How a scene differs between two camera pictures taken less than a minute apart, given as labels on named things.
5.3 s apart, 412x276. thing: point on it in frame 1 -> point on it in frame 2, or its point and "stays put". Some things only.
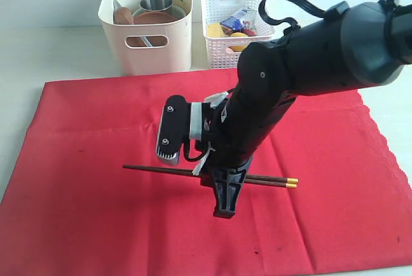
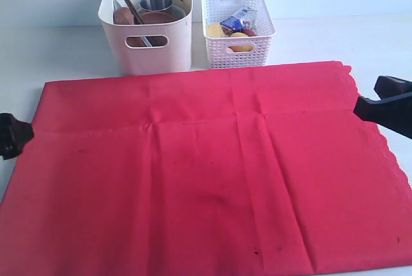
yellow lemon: [238, 48] stays put
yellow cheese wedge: [214, 30] stays put
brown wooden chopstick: [256, 182] -> [133, 8]
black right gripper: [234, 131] -> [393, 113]
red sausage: [250, 32] stays put
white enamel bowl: [174, 11] stays put
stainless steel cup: [156, 2] stays put
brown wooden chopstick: [248, 177] -> [133, 8]
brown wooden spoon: [123, 16] stays put
